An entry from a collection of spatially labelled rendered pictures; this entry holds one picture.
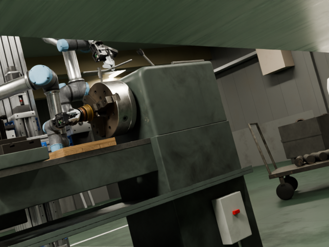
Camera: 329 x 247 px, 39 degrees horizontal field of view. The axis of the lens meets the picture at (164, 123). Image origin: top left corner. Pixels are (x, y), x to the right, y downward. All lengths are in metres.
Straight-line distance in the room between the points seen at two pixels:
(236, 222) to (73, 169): 1.00
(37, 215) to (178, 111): 1.14
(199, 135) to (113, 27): 2.37
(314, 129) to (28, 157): 6.76
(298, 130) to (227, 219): 6.11
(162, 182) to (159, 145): 0.20
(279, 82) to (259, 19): 9.67
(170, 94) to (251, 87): 7.96
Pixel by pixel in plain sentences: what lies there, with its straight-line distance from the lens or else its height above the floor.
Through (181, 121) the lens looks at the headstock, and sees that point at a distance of 2.62.
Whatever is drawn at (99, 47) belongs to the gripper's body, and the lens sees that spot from 2.78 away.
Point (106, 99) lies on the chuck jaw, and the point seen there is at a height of 1.11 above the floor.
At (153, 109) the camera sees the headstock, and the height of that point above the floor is 1.01.
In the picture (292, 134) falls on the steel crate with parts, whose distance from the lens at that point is 8.78.
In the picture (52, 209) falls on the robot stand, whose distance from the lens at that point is 3.11.
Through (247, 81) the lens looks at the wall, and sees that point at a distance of 10.58.
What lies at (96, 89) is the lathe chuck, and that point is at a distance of 2.60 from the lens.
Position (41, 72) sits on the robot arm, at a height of 1.38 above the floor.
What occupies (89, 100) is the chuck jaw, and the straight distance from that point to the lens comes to 2.61.
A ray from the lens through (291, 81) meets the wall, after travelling 9.86.
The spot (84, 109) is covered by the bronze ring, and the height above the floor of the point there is 1.09.
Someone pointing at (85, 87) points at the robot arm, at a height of 1.33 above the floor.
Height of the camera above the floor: 0.74
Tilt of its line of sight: 4 degrees up
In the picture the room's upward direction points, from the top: 15 degrees counter-clockwise
